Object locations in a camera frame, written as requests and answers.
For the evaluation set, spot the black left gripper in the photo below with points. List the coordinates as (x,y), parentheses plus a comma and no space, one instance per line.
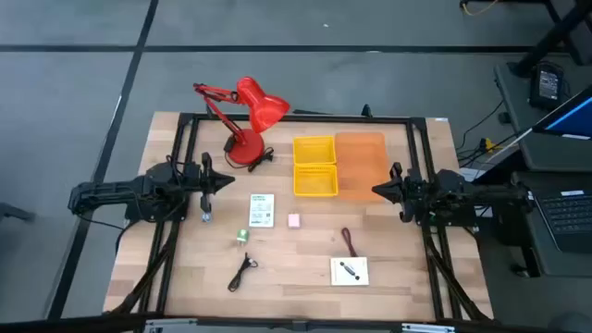
(206,185)

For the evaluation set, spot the black handheld screen device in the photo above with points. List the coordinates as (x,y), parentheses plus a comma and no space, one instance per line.
(549,85)

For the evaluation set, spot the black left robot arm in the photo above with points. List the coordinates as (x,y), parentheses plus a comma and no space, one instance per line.
(115,192)

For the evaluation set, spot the black stand leg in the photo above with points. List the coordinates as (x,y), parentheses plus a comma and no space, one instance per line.
(555,32)

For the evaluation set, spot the white wall charger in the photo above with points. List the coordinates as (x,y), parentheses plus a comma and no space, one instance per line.
(293,221)

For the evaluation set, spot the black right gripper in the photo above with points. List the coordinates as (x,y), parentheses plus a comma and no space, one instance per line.
(409,194)

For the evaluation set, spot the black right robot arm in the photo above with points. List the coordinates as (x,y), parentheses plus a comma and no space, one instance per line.
(462,194)

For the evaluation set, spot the white box green print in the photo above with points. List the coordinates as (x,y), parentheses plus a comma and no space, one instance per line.
(261,210)

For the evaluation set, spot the green and white charger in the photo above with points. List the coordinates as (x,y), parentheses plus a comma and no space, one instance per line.
(242,236)

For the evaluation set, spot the orange translucent plastic bin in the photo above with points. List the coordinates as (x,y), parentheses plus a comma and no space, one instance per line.
(361,166)

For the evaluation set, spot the monitor with blue screen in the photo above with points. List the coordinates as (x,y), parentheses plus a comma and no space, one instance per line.
(571,118)

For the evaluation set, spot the yellow plastic basket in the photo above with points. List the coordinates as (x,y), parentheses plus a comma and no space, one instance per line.
(316,180)
(314,150)

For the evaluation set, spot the black aluminium table frame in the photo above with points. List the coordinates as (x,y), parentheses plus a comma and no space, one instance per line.
(324,119)

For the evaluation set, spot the black clamp knob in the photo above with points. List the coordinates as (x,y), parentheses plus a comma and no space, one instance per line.
(366,111)

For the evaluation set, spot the dark grey side desk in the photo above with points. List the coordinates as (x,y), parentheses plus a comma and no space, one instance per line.
(546,152)

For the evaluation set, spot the red desk lamp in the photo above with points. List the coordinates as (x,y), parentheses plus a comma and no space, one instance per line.
(252,108)

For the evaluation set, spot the black laptop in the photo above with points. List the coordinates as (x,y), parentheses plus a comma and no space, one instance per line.
(566,217)

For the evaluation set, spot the white box black item print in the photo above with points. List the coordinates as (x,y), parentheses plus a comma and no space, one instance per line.
(349,271)

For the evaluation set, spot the silver metal bracket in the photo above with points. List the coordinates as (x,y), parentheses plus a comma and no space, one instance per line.
(171,326)
(427,328)

